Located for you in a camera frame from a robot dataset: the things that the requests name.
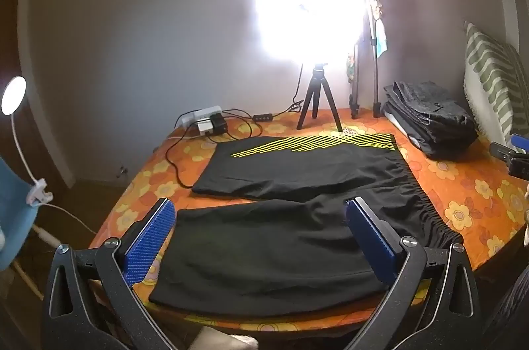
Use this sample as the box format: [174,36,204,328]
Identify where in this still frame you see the blue chair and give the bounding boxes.
[0,156,59,301]

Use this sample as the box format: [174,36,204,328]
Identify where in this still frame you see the bright LED panel light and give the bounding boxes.
[252,0,366,63]

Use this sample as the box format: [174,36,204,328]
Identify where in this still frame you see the thin black light cable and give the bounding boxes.
[270,63,304,115]

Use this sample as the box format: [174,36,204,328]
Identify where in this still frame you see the white lamp cable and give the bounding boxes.
[41,201,98,237]

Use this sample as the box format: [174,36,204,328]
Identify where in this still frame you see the green striped white blanket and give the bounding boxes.
[462,20,529,152]

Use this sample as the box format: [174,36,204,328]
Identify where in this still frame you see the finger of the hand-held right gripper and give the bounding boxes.
[489,133,529,161]

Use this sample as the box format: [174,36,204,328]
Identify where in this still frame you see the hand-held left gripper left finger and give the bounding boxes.
[41,197,178,350]

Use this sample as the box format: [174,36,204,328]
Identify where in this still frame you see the folded dark jeans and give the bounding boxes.
[382,81,479,158]

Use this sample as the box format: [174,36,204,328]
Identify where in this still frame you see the white clip lamp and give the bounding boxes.
[1,76,54,206]

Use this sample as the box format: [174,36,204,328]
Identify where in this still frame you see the white power strip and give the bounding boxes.
[181,106,223,128]

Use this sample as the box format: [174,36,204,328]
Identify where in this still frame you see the silver tripod stand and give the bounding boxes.
[349,0,383,119]

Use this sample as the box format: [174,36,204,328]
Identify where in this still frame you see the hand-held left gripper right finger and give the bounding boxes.
[343,197,484,350]

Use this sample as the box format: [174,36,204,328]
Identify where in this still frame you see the small black tripod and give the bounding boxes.
[296,62,344,133]

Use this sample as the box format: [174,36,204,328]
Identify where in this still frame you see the black pants with yellow stripes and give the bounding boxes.
[148,133,464,318]

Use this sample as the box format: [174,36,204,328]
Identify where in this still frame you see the person's dark striped clothing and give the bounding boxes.
[483,263,529,350]

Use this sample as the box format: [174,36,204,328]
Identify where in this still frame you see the black power cable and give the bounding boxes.
[165,108,265,187]

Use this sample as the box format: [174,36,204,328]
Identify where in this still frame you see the light blue hanging cloth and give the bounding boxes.
[374,19,391,57]

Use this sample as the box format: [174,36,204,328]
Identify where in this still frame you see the orange floral bedsheet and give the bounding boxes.
[89,108,529,334]

